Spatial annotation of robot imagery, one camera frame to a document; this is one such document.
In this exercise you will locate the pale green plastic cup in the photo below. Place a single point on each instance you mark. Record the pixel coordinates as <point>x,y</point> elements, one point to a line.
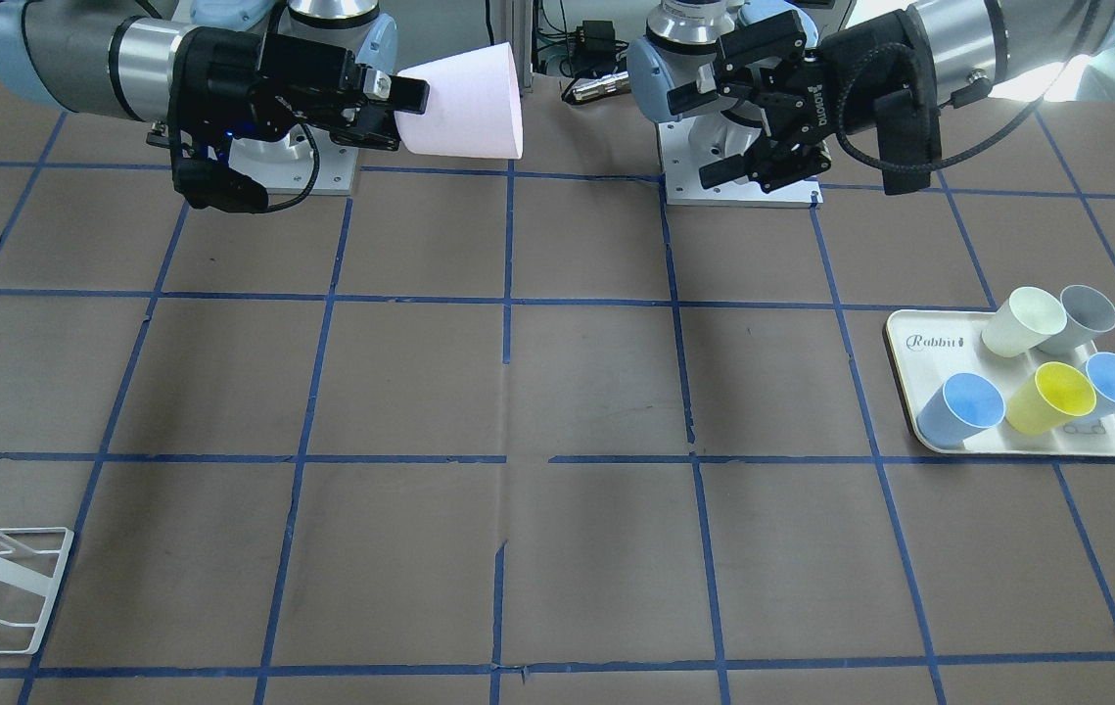
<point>1027,318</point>

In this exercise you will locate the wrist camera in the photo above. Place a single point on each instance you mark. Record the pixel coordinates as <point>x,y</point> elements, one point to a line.
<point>205,182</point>
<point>904,117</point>

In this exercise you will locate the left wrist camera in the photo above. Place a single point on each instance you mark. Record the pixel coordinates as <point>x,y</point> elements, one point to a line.
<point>904,117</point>

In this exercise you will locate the aluminium frame post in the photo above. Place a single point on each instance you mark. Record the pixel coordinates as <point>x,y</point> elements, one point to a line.
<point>512,22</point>

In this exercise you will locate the blue cup of tray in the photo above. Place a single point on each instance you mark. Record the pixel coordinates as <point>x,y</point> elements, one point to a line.
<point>964,406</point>
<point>1100,370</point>

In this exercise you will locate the yellow plastic cup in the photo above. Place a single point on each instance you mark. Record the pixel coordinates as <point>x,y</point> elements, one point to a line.
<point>1053,396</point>

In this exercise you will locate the blue cup front of tray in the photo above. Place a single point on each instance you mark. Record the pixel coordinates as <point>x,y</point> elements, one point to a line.
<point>1100,370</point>

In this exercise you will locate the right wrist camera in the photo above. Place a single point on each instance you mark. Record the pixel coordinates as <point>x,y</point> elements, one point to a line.
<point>205,182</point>

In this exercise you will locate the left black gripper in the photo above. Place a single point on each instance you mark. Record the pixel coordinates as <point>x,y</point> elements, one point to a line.
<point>836,70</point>

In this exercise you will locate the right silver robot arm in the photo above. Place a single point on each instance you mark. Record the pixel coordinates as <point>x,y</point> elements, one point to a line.
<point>114,58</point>

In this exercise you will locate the cream plastic tray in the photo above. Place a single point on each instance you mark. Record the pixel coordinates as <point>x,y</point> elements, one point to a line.
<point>928,346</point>

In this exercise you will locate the blue cup back of tray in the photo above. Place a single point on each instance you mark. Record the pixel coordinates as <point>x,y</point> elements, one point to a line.
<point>964,406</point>

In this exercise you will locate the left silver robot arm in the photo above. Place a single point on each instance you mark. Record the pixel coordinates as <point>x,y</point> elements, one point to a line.
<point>979,45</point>

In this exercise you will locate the grey plastic cup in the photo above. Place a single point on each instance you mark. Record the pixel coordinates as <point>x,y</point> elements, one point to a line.
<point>1089,314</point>

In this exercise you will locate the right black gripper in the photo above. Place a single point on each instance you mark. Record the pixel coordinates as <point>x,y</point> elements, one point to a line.
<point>242,80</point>

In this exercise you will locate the pink plastic cup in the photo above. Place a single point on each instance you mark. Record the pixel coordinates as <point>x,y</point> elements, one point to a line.
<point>473,108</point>

